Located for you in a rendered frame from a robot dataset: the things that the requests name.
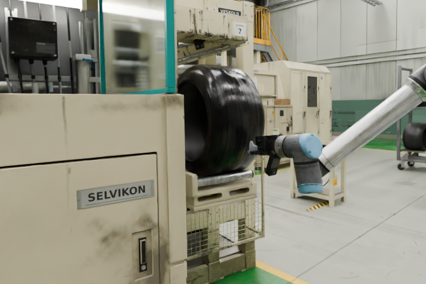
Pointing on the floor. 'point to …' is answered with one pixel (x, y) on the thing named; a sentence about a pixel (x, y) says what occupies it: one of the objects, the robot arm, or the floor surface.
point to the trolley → (411, 134)
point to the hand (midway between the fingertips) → (250, 153)
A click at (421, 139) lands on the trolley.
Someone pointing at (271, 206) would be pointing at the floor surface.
